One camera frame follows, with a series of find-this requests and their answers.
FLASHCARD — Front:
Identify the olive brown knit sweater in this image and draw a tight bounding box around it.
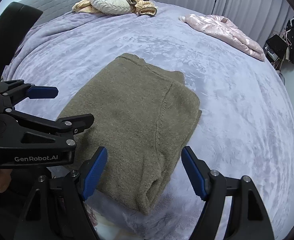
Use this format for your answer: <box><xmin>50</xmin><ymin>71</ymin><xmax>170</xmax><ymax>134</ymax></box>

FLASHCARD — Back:
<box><xmin>60</xmin><ymin>53</ymin><xmax>201</xmax><ymax>215</ymax></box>

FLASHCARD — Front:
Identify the white round pleated cushion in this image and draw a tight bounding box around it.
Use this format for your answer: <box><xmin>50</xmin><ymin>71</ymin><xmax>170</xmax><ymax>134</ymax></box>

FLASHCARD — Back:
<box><xmin>90</xmin><ymin>0</ymin><xmax>132</xmax><ymax>15</ymax></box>

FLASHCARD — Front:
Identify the peach beige crumpled garment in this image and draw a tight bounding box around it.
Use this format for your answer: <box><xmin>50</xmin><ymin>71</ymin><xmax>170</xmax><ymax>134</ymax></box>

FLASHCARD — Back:
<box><xmin>72</xmin><ymin>0</ymin><xmax>157</xmax><ymax>17</ymax></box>

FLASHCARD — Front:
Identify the pink satin padded jacket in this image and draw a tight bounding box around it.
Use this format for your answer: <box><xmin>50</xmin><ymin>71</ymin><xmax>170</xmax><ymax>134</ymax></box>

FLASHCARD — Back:
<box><xmin>179</xmin><ymin>14</ymin><xmax>265</xmax><ymax>62</ymax></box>

